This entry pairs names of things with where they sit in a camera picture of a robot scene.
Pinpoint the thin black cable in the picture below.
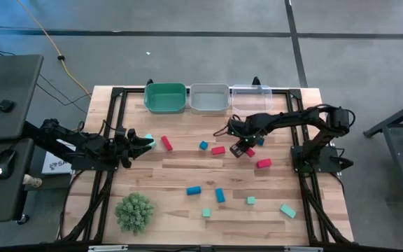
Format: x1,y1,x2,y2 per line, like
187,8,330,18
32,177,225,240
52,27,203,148
0,43,90,115

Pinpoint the green artificial plant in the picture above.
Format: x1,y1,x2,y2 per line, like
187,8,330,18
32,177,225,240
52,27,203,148
114,192,155,236

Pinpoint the long red block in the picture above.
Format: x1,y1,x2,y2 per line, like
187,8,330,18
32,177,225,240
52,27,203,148
160,135,174,152

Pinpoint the beige rounded object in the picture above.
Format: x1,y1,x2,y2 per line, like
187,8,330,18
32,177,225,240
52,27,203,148
22,174,43,189

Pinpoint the black desk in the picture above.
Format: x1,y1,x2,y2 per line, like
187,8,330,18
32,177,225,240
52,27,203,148
0,54,44,225

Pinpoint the white printed box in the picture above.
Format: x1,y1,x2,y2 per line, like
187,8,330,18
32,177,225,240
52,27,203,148
41,139,80,175

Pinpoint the clear plastic bin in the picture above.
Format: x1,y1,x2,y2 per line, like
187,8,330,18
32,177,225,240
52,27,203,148
231,84,274,115

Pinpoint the black desk foot bar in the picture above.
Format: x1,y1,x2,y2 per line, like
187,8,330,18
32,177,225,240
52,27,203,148
22,120,75,160

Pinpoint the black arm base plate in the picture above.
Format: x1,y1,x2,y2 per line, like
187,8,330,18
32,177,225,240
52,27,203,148
290,145,342,173
70,153,122,172

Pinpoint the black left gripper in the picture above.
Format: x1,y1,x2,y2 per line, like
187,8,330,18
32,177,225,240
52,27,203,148
114,127,155,169

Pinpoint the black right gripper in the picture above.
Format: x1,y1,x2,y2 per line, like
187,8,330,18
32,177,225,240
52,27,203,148
228,118,260,159

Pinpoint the black aluminium table frame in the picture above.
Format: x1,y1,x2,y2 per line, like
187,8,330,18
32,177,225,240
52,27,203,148
56,76,355,248

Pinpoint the green plastic bin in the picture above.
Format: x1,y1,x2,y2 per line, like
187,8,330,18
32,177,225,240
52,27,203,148
143,82,188,115

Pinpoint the small black device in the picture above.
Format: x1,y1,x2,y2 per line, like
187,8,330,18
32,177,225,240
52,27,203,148
0,99,15,113

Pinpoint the yellow cable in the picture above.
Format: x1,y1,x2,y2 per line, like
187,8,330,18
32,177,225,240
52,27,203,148
15,0,92,98

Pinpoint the pale grey plastic bin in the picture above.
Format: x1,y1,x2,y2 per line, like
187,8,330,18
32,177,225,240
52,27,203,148
189,83,231,115

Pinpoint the black computer mouse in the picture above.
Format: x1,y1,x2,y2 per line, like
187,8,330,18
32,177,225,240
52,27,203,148
0,149,17,181

